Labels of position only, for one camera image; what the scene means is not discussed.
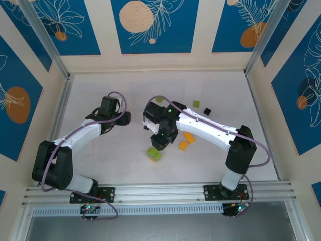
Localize orange two-by-four lego brick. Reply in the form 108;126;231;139
183;131;196;144

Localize aluminium frame post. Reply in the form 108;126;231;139
18;0;71;80
244;0;301;77

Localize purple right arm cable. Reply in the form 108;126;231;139
142;95;273;208

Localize long aluminium mounting rail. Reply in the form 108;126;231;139
21;181;299;208

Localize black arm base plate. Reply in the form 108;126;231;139
69;186;116;204
203;184;250;201

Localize grey metal sheet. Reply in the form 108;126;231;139
25;200;298;241

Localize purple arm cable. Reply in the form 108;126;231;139
40;91;127;221
142;95;273;208

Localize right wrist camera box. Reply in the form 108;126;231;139
142;120;160;134

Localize aluminium side rail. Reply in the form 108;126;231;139
36;75;75;187
244;71;283;182

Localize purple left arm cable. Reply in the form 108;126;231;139
40;91;127;221

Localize white slotted cable duct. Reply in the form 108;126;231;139
32;203;224;217

